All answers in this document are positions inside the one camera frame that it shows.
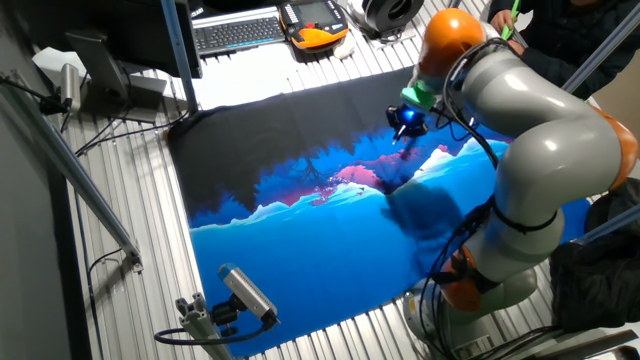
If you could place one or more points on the small silver camera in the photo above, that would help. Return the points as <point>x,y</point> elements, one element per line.
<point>70,85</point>

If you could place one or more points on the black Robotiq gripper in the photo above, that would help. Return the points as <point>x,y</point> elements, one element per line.
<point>410,120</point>

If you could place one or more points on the black computer monitor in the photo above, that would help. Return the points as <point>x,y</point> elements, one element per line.
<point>100,20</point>

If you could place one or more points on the grey metal rail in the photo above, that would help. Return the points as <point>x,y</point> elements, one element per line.
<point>590,350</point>

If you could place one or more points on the silver camera with blue cap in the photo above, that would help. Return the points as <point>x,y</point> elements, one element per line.
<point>245,290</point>

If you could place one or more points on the black computer keyboard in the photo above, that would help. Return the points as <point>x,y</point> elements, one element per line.
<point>235,32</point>

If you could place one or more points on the small white sheet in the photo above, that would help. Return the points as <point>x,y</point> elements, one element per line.
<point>50,60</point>

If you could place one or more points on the aluminium frame bar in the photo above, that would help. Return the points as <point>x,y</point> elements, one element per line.
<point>75,175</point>
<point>615,222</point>
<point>177,50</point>
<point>605,47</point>

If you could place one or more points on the small white lump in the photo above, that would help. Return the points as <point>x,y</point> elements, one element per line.
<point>345,48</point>

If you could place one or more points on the person left forearm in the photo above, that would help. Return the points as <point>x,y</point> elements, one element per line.
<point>555,67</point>

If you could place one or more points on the black camera ball mount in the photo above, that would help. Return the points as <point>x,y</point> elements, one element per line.
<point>225,314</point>

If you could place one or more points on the orange black teach pendant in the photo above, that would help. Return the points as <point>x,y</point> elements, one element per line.
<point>320,37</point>

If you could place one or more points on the aluminium extrusion bracket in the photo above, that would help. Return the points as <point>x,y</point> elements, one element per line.
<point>197,325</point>

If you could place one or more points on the person right hand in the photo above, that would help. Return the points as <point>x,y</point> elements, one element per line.
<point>500,21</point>

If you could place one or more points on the person dark jacket torso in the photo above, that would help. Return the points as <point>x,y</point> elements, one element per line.
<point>585,30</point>

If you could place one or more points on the person left hand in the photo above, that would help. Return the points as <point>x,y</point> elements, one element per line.
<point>516,47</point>

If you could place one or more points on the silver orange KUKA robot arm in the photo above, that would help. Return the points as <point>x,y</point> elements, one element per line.
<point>555,150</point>

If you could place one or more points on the green wrist mounting plate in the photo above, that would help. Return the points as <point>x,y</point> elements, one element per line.
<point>419,96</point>

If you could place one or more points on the grey monitor stand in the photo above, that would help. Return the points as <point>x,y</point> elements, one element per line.
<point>100,65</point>

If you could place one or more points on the green pen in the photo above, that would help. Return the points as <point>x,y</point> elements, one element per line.
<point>511,20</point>

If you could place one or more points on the person right forearm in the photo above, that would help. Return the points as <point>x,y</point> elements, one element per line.
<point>495,4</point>

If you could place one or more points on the black bag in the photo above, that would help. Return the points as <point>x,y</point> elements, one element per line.
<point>595,280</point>

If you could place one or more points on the landscape printed cloth mat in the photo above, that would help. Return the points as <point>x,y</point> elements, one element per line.
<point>300,250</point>

